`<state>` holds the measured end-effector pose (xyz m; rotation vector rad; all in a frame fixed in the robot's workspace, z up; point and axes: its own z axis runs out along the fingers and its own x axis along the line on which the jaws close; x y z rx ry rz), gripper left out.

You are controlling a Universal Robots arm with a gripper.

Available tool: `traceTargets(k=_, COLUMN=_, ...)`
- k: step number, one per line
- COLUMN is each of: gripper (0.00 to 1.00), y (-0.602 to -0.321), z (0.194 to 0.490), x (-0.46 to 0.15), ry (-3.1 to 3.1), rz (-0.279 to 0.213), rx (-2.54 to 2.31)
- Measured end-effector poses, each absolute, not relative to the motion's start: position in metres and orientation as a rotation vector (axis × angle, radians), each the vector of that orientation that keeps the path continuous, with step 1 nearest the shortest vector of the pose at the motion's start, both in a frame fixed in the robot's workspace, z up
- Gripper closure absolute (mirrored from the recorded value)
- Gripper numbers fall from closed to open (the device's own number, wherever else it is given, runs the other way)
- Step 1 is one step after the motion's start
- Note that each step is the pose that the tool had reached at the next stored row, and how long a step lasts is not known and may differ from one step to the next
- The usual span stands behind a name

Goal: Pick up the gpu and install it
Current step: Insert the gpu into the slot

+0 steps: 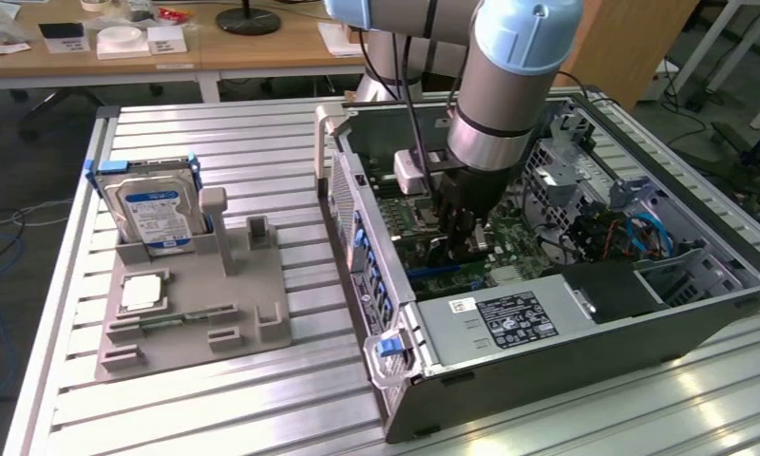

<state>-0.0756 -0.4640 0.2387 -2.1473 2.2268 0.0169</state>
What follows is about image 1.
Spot white box with tape roll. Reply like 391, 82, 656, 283
96, 26, 152, 61

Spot white table frame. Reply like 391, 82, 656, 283
671, 0, 760, 129

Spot blue floor cable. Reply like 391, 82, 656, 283
0, 208, 26, 409

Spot blue expansion slot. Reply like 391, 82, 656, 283
405, 264, 476, 281

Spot dark grey PC case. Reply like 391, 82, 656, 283
315, 92, 760, 446

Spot CPU socket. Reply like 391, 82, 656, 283
411, 195, 439, 230

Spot white box with black top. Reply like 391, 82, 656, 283
37, 22, 90, 54

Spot green motherboard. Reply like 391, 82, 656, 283
364, 165, 565, 300

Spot silver disk bay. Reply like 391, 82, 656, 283
632, 246, 760, 310

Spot blue wire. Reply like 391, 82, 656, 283
630, 213, 676, 260

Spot black cable behind case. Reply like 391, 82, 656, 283
553, 70, 610, 104

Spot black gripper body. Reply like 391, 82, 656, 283
440, 163, 515, 224

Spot grey power supply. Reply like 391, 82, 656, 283
415, 275, 600, 370

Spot wooden desk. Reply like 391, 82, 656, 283
0, 0, 483, 91

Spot green RAM stick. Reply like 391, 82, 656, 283
138, 311, 189, 329

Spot silver CPU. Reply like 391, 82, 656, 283
120, 275, 165, 313

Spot hard disk in blue carrier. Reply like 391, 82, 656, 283
86, 154, 204, 252

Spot black lamp base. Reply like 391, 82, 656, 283
215, 0, 284, 37

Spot grey parts rack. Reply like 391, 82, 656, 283
93, 186, 292, 384

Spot wooden cabinet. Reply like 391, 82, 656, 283
553, 0, 702, 110

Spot perforated metal drive cage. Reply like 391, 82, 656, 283
517, 137, 610, 229

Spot grey card retention bracket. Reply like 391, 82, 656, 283
316, 104, 356, 180

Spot plain white box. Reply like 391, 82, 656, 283
145, 26, 189, 56

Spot red wire bundle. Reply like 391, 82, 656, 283
598, 216, 628, 260

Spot white paper stack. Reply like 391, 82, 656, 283
317, 21, 369, 58

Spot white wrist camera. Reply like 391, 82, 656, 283
392, 149, 448, 196

